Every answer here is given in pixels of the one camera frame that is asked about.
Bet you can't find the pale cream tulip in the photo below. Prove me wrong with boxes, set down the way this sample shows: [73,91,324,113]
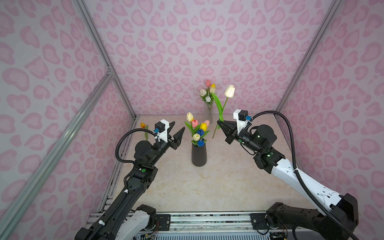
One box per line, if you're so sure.
[193,134,201,142]

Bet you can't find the cream yellow tulip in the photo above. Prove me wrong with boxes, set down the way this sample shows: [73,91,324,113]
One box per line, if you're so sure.
[185,112,195,136]

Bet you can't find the clear glass vase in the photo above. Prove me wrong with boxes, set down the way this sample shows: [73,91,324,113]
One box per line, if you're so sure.
[203,102,213,123]

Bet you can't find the blue tulip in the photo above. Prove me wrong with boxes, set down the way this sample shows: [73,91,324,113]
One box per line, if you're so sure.
[197,140,205,147]
[197,129,205,136]

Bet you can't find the black tapered vase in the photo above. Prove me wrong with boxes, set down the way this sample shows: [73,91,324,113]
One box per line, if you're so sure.
[192,145,207,167]

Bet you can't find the white blue-tinged tulip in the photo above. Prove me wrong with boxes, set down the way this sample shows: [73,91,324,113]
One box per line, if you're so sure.
[205,96,212,104]

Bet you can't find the ivory white tulip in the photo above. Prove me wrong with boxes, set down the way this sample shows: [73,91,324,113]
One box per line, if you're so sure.
[212,85,236,122]

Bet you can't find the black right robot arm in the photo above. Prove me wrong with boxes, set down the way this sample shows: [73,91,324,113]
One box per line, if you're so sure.
[217,110,359,240]

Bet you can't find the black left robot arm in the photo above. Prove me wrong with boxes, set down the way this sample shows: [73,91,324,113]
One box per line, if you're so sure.
[75,120,185,240]

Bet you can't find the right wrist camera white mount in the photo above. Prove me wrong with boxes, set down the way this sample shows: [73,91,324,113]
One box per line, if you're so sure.
[234,109,252,134]

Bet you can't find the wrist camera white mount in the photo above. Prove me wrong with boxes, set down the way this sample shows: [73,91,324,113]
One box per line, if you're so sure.
[234,109,252,134]
[154,119,170,143]

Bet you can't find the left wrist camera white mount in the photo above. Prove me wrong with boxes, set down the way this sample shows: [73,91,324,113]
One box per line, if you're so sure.
[154,119,170,143]

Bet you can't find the diagonal aluminium frame bar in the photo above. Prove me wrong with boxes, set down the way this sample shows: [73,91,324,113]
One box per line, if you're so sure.
[1,73,114,240]

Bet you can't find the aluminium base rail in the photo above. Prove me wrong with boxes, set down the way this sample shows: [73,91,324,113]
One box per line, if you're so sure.
[80,210,346,240]

